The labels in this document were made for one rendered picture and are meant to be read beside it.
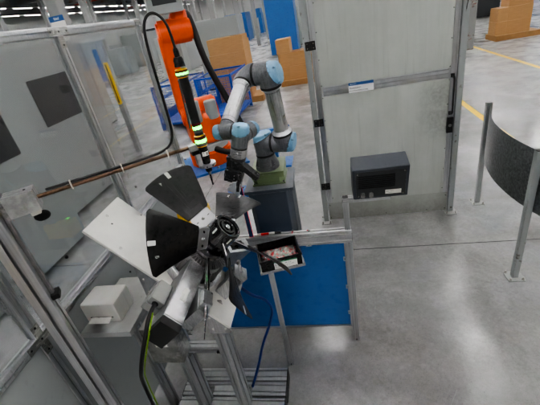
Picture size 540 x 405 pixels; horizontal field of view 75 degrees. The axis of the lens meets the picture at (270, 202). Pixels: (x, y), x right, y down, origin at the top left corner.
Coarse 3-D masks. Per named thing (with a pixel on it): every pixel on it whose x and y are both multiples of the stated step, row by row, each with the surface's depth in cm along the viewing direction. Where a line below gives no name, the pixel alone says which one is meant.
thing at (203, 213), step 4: (204, 208) 144; (208, 208) 145; (200, 212) 144; (204, 212) 144; (208, 212) 144; (196, 216) 143; (200, 216) 144; (204, 216) 144; (208, 216) 144; (212, 216) 144; (192, 220) 143; (196, 220) 143; (200, 220) 143; (204, 220) 143; (208, 220) 143; (212, 220) 143; (196, 224) 142; (200, 224) 143; (204, 224) 143
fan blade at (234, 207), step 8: (224, 192) 173; (216, 200) 168; (224, 200) 167; (232, 200) 167; (240, 200) 168; (248, 200) 170; (216, 208) 162; (224, 208) 161; (232, 208) 160; (240, 208) 161; (248, 208) 162; (232, 216) 153
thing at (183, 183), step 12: (180, 168) 151; (156, 180) 145; (168, 180) 146; (180, 180) 148; (192, 180) 149; (156, 192) 143; (168, 192) 144; (180, 192) 145; (192, 192) 146; (168, 204) 143; (180, 204) 143; (192, 204) 144; (204, 204) 145; (192, 216) 143
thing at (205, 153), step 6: (174, 48) 118; (174, 54) 118; (174, 60) 119; (180, 60) 119; (174, 66) 120; (180, 66) 119; (204, 150) 134; (204, 156) 135; (204, 162) 137; (210, 162) 137; (210, 168) 138
